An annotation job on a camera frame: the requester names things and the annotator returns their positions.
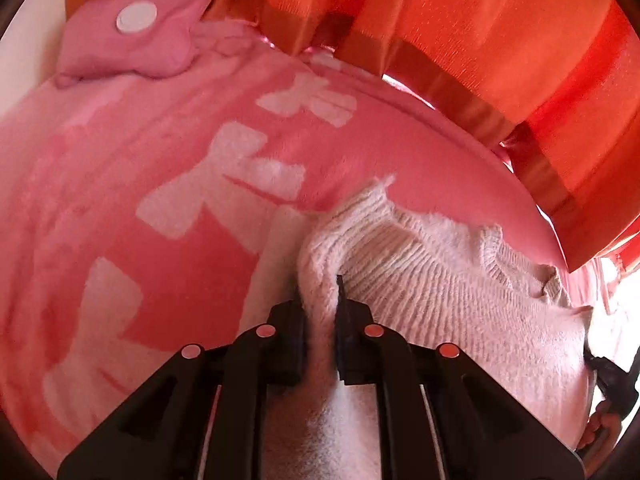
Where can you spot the pink plush pillow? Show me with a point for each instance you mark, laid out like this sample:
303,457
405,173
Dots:
132,32

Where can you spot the orange curtain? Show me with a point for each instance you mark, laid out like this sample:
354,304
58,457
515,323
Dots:
475,50

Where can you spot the pink blanket with white bows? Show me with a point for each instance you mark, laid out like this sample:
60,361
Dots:
165,200

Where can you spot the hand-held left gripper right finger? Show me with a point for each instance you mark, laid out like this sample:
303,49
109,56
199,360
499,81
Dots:
348,345

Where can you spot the person's right hand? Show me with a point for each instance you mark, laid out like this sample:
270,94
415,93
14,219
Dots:
597,430

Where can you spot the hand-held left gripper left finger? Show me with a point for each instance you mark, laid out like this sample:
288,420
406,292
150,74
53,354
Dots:
292,340

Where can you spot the white knitted sweater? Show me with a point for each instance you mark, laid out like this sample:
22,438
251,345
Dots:
450,310

